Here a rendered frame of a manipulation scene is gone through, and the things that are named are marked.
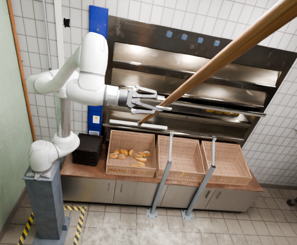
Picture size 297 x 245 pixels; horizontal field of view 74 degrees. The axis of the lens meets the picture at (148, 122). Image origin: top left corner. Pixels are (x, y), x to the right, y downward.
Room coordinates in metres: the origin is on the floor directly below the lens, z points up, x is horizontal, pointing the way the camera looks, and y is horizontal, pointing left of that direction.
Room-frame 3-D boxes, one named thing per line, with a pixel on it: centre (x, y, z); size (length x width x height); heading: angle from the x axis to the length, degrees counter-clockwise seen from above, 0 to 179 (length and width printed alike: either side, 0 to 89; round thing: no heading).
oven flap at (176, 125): (2.09, -0.40, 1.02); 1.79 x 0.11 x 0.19; 100
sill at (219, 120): (2.12, -0.39, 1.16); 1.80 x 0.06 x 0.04; 100
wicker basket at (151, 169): (1.73, 0.12, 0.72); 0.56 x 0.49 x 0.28; 101
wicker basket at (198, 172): (1.83, -0.46, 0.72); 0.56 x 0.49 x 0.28; 99
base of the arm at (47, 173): (1.00, 0.76, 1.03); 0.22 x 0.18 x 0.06; 10
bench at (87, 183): (1.79, -0.34, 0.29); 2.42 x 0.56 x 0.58; 100
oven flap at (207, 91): (2.09, -0.40, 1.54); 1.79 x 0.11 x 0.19; 100
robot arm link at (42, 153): (1.03, 0.76, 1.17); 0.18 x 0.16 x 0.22; 146
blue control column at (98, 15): (2.83, 0.80, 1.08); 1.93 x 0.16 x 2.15; 10
